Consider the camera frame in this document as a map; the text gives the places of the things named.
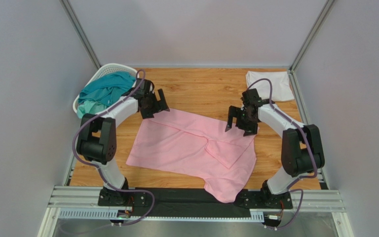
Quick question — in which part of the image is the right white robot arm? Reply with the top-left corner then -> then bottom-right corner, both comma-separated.
226,89 -> 325,196

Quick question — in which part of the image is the pink t shirt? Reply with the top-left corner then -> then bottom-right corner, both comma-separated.
126,109 -> 257,203

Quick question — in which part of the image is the mint green t shirt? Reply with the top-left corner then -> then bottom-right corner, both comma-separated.
76,100 -> 107,119

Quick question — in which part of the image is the right aluminium corner post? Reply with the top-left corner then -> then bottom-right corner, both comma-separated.
288,0 -> 337,190

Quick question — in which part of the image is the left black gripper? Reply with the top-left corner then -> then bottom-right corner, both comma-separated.
141,88 -> 170,119

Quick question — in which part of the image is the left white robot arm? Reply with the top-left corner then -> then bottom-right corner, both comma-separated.
73,79 -> 170,193

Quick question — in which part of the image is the aluminium corner post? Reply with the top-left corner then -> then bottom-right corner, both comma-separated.
60,0 -> 101,186
288,0 -> 337,190

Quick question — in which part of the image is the teal t shirt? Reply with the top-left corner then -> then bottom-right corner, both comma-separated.
78,72 -> 136,107

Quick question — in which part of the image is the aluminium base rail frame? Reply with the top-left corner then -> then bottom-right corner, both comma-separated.
38,186 -> 353,237

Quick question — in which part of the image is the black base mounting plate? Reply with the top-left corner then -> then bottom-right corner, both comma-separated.
97,188 -> 293,218

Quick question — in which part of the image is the white plastic laundry basket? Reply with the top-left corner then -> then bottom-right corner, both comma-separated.
73,63 -> 137,113

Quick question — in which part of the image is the folded white t shirt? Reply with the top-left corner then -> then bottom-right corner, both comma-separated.
245,71 -> 294,102

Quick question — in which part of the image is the left aluminium corner post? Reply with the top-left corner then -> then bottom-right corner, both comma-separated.
60,0 -> 101,186

